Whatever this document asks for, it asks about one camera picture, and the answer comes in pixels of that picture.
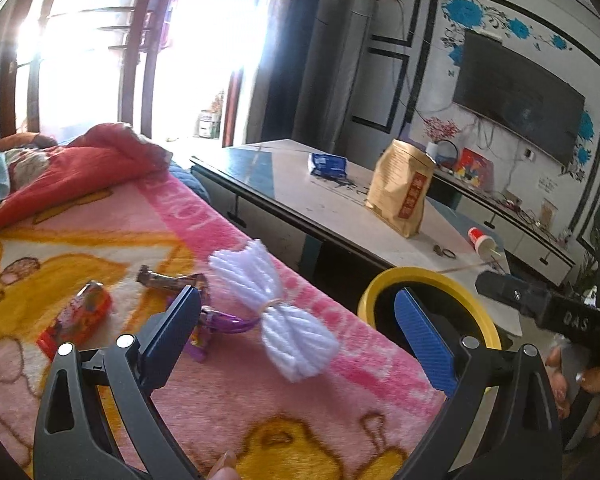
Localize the brown candy wrapper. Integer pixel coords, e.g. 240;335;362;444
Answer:
136;266;208;291

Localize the brown window frame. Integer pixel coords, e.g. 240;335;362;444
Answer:
0;0;246;148

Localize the white vase with pink flowers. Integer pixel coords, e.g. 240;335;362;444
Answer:
422;116;463;163

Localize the dark blue cushion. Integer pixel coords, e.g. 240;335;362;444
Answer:
167;162;211;206

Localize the red blanket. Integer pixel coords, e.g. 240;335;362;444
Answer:
0;122;173;241

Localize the person's left hand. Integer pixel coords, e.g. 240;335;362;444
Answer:
205;450;238;480

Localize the brown paper bag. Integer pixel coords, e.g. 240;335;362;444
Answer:
365;138;437;238

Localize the grey standing air conditioner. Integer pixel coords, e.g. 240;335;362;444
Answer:
292;0;376;151

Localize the purple wrapper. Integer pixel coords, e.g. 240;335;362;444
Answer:
167;287;261;361

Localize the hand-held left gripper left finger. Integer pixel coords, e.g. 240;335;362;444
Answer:
32;285;203;480

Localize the round blue ornament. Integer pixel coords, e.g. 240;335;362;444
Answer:
437;140;461;168

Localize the pink printed blanket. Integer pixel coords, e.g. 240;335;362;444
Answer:
0;170;448;480

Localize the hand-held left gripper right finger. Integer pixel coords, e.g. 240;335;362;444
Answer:
394;287;563;480

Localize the glossy coffee table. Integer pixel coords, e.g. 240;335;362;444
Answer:
190;139;526;338

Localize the red paper cup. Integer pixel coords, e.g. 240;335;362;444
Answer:
467;226;498;261

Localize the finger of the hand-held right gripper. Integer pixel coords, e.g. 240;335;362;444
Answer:
475;270;549;320

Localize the white jar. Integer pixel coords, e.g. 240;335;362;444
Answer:
197;109;221;138

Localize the floral patterned pillow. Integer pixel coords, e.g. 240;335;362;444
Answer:
0;131;61;191

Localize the white yarn bundle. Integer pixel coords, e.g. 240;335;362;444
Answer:
208;238;341;383

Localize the wall-mounted television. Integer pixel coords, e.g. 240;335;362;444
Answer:
452;29;586;167

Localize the yellow trash bin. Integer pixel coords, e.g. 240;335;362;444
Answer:
357;266;501;401

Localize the dark curtain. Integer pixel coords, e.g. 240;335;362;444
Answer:
245;0;326;146

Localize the blue packet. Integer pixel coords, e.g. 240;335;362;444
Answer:
307;151;350;178

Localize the wooden skewer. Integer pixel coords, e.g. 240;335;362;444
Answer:
440;259;506;275

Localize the orange-red snack packet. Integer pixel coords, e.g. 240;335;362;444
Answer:
36;281;113;360

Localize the red picture box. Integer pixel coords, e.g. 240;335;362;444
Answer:
455;147;495;188

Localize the white television cabinet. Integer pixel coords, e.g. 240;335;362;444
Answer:
430;167;578;286

